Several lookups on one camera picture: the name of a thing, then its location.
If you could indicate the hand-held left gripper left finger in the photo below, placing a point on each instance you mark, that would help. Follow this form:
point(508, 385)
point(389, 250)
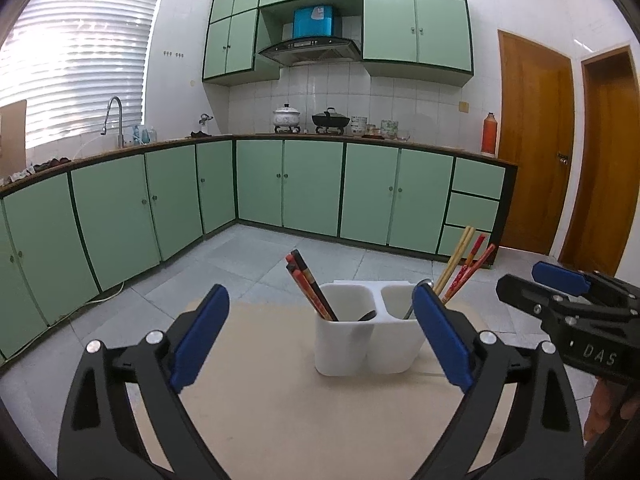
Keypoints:
point(200, 340)

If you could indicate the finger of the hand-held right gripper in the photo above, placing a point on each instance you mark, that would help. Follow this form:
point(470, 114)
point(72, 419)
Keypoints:
point(520, 292)
point(560, 275)

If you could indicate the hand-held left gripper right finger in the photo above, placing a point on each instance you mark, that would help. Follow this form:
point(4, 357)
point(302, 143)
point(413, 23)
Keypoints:
point(442, 340)

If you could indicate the white two-compartment utensil holder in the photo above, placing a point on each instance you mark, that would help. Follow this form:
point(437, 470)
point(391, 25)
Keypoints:
point(342, 345)

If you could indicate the person's right hand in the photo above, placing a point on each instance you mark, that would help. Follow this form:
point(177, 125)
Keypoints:
point(602, 405)

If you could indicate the metal spoon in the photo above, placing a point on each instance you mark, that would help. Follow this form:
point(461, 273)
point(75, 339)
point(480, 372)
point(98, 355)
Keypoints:
point(408, 312)

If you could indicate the wooden door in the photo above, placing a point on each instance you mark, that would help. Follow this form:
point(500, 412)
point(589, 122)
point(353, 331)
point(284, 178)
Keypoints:
point(535, 135)
point(610, 160)

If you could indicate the orange thermos flask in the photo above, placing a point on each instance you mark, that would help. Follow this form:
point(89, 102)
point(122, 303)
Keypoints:
point(490, 135)

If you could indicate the green base cabinets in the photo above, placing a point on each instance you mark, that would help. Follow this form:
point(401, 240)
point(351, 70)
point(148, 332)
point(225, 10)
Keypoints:
point(310, 185)

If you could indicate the clear glass cup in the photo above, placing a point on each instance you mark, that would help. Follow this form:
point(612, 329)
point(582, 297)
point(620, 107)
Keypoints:
point(404, 135)

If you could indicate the bottles beside sink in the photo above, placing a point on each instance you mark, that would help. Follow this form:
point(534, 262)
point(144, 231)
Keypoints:
point(147, 135)

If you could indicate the steel kettle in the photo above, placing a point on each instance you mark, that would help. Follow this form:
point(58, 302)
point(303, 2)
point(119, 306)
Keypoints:
point(205, 121)

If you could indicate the chrome kitchen faucet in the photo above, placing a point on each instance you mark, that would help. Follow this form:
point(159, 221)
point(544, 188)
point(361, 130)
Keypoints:
point(120, 130)

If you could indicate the stack of bowls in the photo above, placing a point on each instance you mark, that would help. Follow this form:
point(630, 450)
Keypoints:
point(358, 126)

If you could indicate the dark cloths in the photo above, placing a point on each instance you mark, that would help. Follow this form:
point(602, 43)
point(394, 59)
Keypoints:
point(45, 166)

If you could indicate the white lidded pot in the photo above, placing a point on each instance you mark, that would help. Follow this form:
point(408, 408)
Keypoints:
point(286, 117)

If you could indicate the black wok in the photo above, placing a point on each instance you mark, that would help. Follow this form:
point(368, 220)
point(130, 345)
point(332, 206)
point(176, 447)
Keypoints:
point(330, 120)

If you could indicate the brown cardboard sheet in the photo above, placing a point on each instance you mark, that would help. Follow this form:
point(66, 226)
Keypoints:
point(12, 135)

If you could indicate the white window blinds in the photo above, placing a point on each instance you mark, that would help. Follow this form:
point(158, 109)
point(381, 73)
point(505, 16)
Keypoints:
point(75, 60)

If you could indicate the steel range hood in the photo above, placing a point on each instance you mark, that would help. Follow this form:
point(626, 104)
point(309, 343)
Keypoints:
point(310, 51)

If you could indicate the blue box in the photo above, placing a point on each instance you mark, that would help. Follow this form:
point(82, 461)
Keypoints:
point(314, 22)

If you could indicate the green wall cabinets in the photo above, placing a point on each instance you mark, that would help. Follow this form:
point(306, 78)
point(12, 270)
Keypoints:
point(440, 25)

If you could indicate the white wall outlets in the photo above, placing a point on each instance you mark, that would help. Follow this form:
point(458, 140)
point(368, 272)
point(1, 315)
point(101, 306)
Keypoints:
point(172, 53)

